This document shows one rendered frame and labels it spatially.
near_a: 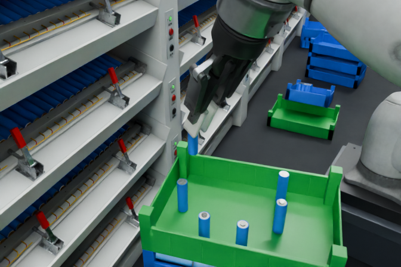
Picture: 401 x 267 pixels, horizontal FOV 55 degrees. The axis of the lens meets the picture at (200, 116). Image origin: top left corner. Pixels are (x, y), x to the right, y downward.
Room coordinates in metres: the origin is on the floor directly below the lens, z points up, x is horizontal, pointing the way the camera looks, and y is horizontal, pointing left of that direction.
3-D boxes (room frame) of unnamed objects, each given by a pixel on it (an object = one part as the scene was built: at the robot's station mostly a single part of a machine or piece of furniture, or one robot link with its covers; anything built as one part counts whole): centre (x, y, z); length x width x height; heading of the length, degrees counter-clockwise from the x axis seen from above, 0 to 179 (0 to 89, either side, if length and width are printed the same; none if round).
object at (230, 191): (0.47, -0.08, 0.52); 0.30 x 0.20 x 0.08; 74
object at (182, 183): (0.50, 0.03, 0.52); 0.02 x 0.02 x 0.06
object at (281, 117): (1.58, -0.49, 0.04); 0.30 x 0.20 x 0.08; 66
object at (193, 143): (0.57, 0.01, 0.60); 0.02 x 0.02 x 0.06
